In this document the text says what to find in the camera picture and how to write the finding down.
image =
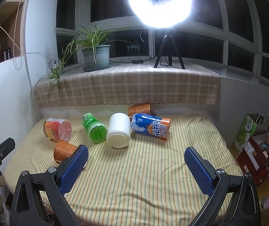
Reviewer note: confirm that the orange paper cup front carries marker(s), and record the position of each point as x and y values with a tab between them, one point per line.
63	150

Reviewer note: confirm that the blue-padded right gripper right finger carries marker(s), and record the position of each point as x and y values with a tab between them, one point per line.
243	208

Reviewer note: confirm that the red cardboard box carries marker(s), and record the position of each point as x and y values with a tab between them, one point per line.
253	155

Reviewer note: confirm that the orange paper cup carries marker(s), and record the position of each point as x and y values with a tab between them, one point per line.
63	150
145	109

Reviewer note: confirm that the blue Arctic Ocean cup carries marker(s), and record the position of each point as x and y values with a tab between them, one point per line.
149	125

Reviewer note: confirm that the ring light on tripod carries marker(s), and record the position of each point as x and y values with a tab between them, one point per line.
163	14

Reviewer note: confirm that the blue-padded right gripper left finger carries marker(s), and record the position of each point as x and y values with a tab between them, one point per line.
27	206

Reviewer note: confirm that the brown plaid sill cloth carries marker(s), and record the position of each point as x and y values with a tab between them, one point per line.
129	84

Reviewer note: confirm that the potted spider plant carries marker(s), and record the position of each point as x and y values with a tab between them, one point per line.
93	43

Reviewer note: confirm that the green white cardboard box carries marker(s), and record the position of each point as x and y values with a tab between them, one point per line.
248	128

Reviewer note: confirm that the yellow striped table cloth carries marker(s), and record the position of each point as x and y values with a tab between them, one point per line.
148	182

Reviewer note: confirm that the black power strip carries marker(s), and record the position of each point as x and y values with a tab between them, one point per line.
137	61

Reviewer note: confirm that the white plastic cup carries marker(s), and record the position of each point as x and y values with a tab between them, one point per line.
118	131

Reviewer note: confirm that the orange paper cup back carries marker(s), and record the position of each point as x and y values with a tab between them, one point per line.
145	109

